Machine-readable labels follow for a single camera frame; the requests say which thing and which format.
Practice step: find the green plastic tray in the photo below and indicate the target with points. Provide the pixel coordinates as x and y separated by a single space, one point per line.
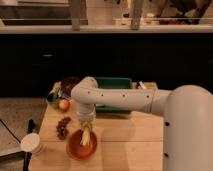
112 83

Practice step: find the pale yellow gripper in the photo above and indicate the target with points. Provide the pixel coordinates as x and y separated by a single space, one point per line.
86 124

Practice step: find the bunch of dark grapes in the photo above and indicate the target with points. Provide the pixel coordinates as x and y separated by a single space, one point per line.
61 128

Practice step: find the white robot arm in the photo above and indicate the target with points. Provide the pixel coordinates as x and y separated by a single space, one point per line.
187 112

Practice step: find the orange red bowl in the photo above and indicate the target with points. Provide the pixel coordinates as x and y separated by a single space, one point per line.
77 151

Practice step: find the orange apple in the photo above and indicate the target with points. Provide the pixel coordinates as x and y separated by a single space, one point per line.
64 105

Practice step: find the black handled tool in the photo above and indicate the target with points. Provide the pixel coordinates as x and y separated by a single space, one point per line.
27 148

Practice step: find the dark maroon bowl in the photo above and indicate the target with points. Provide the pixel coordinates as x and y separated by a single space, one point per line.
68 83

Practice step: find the yellow banana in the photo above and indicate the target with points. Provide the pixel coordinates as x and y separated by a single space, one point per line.
85 136

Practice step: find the green cup with items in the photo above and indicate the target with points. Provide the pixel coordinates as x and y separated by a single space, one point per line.
53 98

